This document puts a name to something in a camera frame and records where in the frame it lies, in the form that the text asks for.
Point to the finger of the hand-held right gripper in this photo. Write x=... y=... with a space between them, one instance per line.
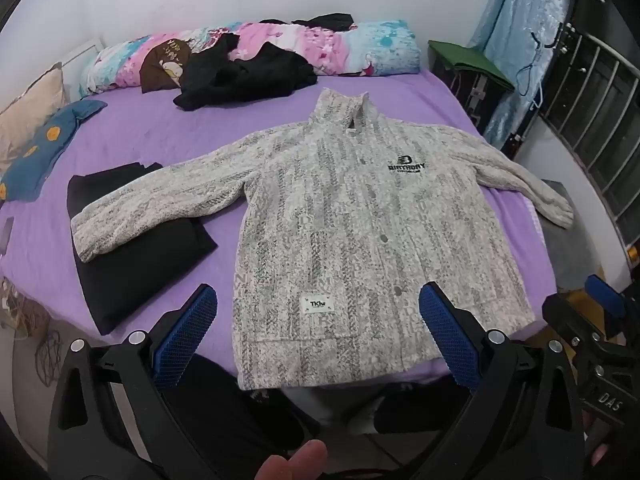
x=604 y=296

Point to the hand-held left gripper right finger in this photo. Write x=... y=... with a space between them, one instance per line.
x=450 y=340

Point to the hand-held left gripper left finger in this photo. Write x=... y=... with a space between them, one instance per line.
x=186 y=340

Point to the white grey patterned fleece jacket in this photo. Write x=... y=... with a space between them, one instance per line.
x=340 y=220

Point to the black clothes pile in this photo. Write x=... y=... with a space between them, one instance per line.
x=250 y=77

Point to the person's right hand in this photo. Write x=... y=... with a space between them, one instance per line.
x=598 y=456

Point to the person's left hand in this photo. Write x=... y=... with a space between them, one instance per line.
x=292 y=465

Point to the folded black pants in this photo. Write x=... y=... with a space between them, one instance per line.
x=140 y=265

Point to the black metal railing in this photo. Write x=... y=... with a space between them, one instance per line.
x=600 y=100

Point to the purple fleece blanket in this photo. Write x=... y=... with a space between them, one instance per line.
x=200 y=130

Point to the dark nightstand green top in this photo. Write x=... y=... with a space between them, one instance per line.
x=470 y=97

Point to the blue plush pillow orange spots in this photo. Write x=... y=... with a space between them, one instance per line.
x=45 y=145

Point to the light blue curtain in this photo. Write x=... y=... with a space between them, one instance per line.
x=520 y=35

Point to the brown cartoon print cloth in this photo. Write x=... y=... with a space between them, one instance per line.
x=162 y=65

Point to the green flat box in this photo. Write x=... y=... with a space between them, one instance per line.
x=465 y=57

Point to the beige pillow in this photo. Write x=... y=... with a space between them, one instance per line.
x=30 y=105

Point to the white framed board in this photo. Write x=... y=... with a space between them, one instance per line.
x=77 y=62

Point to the pink blue floral quilt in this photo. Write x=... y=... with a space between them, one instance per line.
x=360 y=45

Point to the thin black garment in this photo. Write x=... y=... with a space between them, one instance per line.
x=330 y=21

